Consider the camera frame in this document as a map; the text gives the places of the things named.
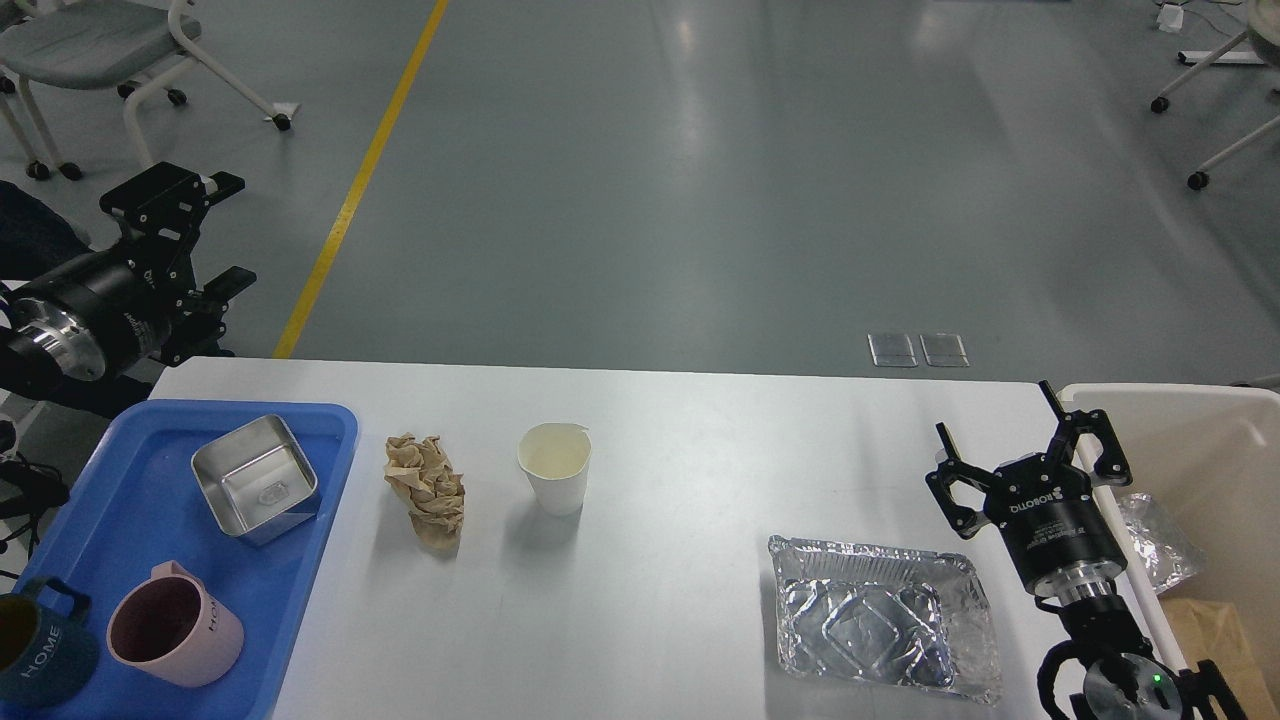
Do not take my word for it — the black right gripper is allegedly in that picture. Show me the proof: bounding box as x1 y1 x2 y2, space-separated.
925 380 1134 598

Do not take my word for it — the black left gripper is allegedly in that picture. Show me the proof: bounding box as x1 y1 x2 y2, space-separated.
5 161 257 382

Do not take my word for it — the aluminium foil tray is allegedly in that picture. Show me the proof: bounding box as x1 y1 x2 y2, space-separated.
767 536 1004 706

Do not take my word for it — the stainless steel rectangular container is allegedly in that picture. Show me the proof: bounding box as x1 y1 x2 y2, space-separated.
191 414 321 547

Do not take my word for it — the pink mug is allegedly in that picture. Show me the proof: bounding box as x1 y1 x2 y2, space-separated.
105 561 244 688

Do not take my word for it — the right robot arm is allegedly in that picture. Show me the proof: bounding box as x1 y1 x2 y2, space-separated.
925 380 1245 719

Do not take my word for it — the person in white sweater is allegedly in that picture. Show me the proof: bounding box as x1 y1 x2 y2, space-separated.
0 181 238 419

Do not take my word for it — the beige plastic bin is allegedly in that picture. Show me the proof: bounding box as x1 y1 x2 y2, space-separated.
1059 383 1279 708

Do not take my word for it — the right floor socket plate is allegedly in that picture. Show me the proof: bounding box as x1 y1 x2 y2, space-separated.
919 333 972 368

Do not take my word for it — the floor socket plate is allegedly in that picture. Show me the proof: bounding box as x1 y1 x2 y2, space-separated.
919 333 972 368
867 333 919 369

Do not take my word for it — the left floor socket plate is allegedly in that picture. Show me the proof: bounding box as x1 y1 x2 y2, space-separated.
867 333 919 369

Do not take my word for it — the brown paper in bin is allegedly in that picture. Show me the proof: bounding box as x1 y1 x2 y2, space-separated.
1160 598 1277 719

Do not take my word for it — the blue plastic tray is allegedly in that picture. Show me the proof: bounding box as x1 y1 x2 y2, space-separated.
3 400 358 719

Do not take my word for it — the grey office chair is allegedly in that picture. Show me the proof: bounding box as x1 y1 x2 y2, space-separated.
1 1 294 181

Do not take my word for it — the crumpled brown paper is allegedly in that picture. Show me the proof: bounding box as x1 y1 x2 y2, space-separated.
383 434 466 552

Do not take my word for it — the dark blue HOME mug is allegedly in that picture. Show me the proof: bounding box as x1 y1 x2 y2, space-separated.
1 577 100 708

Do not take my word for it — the white paper cup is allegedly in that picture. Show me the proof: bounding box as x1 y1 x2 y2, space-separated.
516 423 593 516

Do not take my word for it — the white power adapter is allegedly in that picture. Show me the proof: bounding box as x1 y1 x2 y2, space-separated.
1155 3 1185 35

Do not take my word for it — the chair base right background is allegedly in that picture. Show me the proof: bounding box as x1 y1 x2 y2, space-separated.
1151 0 1280 192

